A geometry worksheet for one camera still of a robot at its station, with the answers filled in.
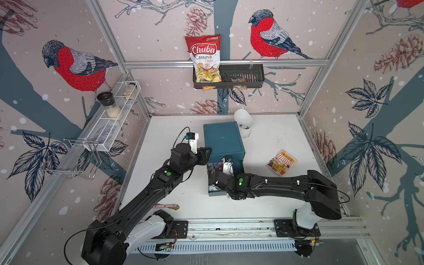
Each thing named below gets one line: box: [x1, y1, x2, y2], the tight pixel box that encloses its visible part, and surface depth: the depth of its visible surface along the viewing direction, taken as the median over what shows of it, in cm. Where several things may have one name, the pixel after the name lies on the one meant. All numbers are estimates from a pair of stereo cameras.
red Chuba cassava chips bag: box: [184, 34, 222, 92], surface depth 85 cm
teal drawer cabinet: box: [203, 120, 246, 176], surface depth 83 cm
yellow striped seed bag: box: [265, 148, 299, 177], surface depth 97 cm
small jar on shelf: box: [123, 82, 137, 100], surface depth 87 cm
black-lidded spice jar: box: [96, 91, 124, 121], surface depth 72 cm
